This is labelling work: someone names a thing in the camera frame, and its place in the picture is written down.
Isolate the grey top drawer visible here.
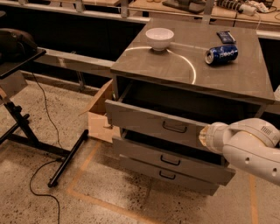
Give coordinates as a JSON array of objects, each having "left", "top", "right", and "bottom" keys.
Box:
[{"left": 105, "top": 100, "right": 207, "bottom": 151}]

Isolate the grey drawer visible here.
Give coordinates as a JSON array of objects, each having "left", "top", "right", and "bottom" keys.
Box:
[
  {"left": 105, "top": 100, "right": 207, "bottom": 151},
  {"left": 120, "top": 155, "right": 220, "bottom": 195},
  {"left": 112, "top": 130, "right": 235, "bottom": 186}
]

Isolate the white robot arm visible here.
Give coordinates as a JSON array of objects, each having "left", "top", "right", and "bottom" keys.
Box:
[{"left": 199, "top": 118, "right": 280, "bottom": 186}]

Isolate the grey middle drawer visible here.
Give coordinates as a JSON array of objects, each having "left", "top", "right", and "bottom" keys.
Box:
[{"left": 112, "top": 130, "right": 235, "bottom": 186}]

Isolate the grey bottom drawer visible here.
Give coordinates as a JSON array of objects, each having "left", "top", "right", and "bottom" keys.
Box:
[{"left": 120, "top": 155, "right": 220, "bottom": 195}]

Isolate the grey drawer cabinet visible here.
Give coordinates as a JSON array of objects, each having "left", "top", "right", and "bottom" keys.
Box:
[{"left": 109, "top": 17, "right": 276, "bottom": 196}]

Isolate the blue soda can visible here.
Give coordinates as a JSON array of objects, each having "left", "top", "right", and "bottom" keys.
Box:
[{"left": 205, "top": 45, "right": 238, "bottom": 65}]

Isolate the cardboard box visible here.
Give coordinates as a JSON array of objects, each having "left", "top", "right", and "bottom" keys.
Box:
[{"left": 80, "top": 80, "right": 120, "bottom": 143}]

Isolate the white ceramic bowl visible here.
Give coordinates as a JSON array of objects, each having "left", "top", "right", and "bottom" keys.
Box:
[{"left": 145, "top": 28, "right": 174, "bottom": 51}]

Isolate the black device on workbench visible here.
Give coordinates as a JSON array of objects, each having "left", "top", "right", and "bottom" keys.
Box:
[{"left": 162, "top": 0, "right": 206, "bottom": 14}]

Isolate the black and white power tool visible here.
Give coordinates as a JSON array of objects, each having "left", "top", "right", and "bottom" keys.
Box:
[{"left": 217, "top": 0, "right": 256, "bottom": 16}]

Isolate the black metal stand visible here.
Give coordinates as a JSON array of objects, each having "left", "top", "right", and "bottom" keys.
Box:
[{"left": 0, "top": 49, "right": 88, "bottom": 187}]

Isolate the dark bag on stand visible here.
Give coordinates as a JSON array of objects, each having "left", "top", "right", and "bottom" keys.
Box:
[{"left": 0, "top": 28, "right": 38, "bottom": 63}]

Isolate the black floor cable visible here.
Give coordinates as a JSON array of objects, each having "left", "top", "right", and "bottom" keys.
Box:
[{"left": 29, "top": 73, "right": 64, "bottom": 224}]

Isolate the grey metal bench rail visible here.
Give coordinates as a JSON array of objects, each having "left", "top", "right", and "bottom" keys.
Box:
[{"left": 36, "top": 49, "right": 114, "bottom": 78}]

